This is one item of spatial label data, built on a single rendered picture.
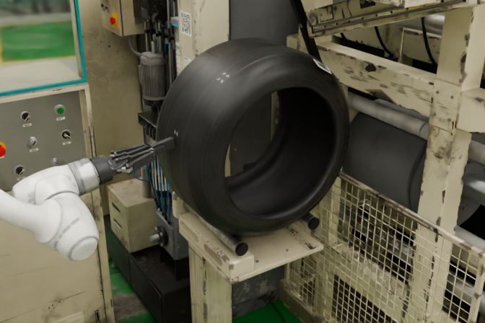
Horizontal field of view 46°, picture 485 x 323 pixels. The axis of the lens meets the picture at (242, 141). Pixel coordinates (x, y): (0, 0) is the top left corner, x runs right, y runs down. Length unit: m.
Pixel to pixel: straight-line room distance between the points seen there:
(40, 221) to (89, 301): 1.22
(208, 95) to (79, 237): 0.51
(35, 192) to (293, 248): 0.89
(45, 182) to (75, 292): 1.07
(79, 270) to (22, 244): 0.27
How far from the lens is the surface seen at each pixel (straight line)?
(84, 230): 1.38
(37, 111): 2.19
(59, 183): 1.50
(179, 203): 2.03
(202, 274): 2.28
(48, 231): 1.39
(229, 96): 1.56
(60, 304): 2.53
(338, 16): 1.91
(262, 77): 1.59
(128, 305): 3.06
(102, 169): 1.55
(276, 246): 1.98
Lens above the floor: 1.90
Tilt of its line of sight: 23 degrees down
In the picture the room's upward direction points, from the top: straight up
